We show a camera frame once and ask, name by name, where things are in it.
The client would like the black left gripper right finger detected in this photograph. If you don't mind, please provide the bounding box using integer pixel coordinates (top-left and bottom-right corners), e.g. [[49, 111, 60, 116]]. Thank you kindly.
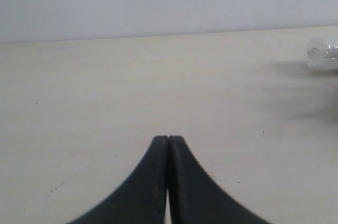
[[167, 136, 267, 224]]

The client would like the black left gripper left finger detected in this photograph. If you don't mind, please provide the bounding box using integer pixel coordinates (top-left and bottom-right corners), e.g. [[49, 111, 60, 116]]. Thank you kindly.
[[72, 136, 168, 224]]

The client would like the clear jasmine tea bottle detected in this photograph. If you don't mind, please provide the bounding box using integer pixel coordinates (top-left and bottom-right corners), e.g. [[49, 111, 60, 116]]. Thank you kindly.
[[305, 38, 337, 71]]

